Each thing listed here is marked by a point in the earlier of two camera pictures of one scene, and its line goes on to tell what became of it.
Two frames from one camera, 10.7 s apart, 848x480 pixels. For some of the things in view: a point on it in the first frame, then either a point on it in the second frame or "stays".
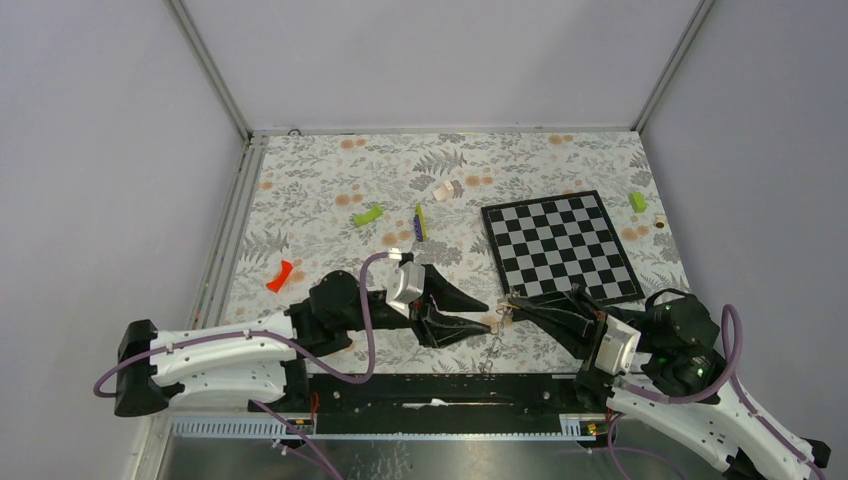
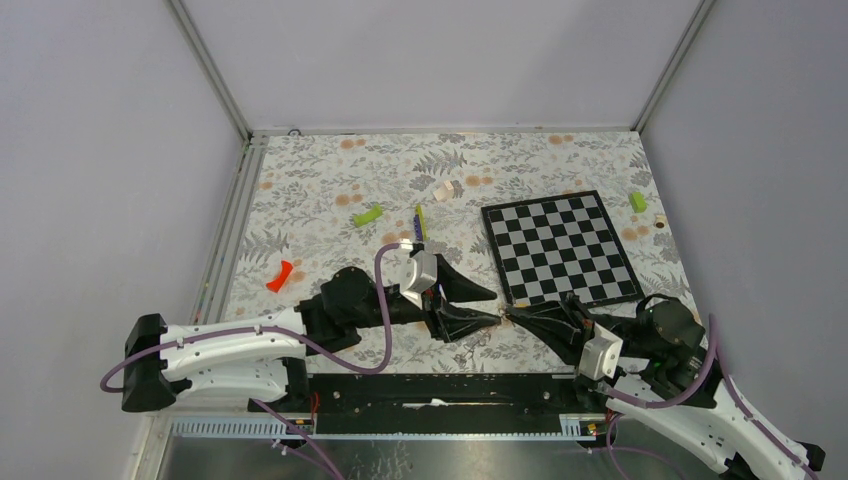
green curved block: (365, 218) stays
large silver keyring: (504, 310) to (480, 339)
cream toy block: (444, 192) stays
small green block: (638, 202) stays
